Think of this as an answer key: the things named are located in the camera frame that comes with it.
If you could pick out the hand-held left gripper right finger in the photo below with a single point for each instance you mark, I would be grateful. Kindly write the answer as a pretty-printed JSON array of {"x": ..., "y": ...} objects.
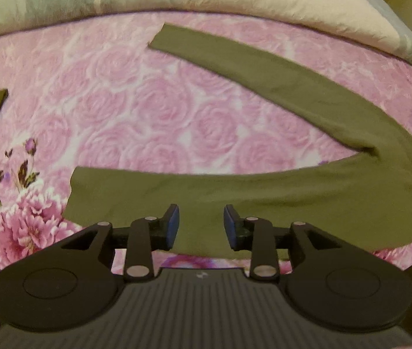
[{"x": 230, "y": 226}]

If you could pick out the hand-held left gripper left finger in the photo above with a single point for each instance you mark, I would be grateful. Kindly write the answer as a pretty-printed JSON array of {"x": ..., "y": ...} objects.
[{"x": 173, "y": 226}]

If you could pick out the olive green pants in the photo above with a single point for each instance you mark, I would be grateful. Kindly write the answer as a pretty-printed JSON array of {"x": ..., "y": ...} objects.
[{"x": 300, "y": 196}]

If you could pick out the pink floral bedspread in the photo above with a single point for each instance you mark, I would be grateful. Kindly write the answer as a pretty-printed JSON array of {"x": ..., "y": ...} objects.
[{"x": 126, "y": 116}]

